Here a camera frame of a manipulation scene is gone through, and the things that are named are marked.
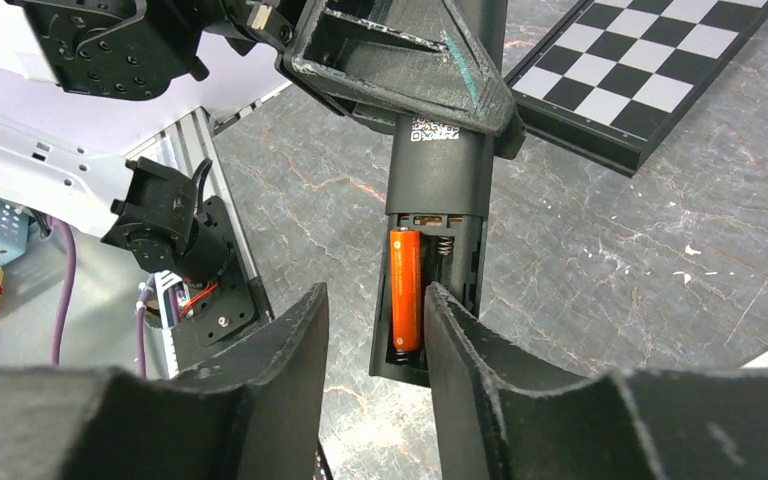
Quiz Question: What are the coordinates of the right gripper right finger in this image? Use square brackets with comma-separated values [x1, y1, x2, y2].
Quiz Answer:
[424, 283, 768, 479]

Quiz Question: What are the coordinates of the checkered chess board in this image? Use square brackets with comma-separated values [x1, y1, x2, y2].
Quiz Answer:
[506, 0, 768, 177]

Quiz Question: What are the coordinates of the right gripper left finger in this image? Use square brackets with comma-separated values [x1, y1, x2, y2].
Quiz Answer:
[0, 283, 329, 479]

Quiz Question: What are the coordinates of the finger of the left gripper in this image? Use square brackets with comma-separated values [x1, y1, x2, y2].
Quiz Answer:
[282, 1, 517, 136]

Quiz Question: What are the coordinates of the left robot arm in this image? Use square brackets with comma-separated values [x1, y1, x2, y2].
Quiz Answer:
[0, 1, 524, 309]

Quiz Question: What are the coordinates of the black remote control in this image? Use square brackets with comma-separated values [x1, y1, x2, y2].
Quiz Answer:
[368, 0, 511, 389]

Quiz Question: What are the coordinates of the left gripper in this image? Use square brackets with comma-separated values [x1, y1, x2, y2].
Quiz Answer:
[6, 0, 306, 102]

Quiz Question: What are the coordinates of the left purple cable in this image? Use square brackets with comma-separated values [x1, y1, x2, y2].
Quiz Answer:
[46, 215, 160, 380]

